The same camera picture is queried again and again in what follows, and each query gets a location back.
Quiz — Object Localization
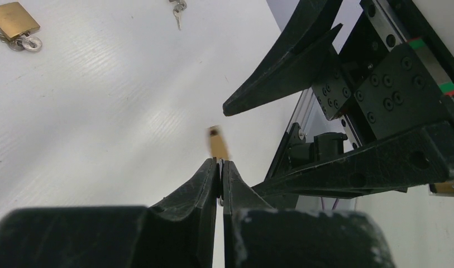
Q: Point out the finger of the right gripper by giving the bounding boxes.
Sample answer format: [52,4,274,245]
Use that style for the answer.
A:
[222,0,342,116]
[253,122,454,198]

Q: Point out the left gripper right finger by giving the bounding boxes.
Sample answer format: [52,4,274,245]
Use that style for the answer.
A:
[222,161,395,267]

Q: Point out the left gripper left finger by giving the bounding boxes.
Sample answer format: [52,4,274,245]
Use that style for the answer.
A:
[0,159,219,267]

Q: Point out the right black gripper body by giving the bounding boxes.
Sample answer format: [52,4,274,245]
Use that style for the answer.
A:
[312,1,454,141]

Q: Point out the brass padlock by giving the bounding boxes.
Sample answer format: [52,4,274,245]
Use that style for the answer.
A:
[429,181,454,197]
[0,2,40,41]
[207,126,230,161]

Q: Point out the right padlock keys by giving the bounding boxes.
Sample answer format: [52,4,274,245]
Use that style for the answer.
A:
[169,0,187,30]

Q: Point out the padlock keys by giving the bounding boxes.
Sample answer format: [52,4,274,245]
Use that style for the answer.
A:
[169,0,187,30]
[8,35,42,52]

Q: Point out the left padlock keys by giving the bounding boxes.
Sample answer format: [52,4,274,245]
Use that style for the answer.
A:
[8,35,42,52]

